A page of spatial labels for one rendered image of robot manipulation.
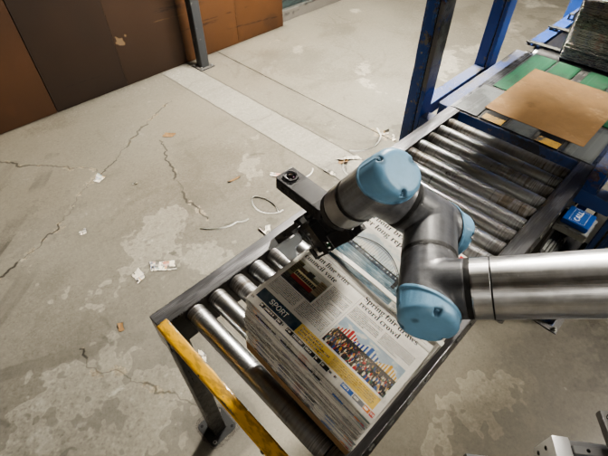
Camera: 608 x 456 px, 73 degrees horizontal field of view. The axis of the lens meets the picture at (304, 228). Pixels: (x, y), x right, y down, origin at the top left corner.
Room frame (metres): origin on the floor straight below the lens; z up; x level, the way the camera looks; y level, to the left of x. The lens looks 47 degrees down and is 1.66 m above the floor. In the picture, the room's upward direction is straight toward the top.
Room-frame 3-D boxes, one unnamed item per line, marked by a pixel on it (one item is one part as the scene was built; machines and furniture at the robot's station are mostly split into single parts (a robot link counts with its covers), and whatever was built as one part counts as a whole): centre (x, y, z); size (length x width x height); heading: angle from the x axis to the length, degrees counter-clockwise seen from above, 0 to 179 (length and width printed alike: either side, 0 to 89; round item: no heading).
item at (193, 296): (0.98, -0.12, 0.74); 1.34 x 0.05 x 0.12; 135
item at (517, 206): (1.03, -0.53, 0.77); 0.47 x 0.05 x 0.05; 45
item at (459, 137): (1.17, -0.67, 0.77); 0.47 x 0.05 x 0.05; 45
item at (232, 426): (0.52, 0.33, 0.01); 0.14 x 0.13 x 0.01; 45
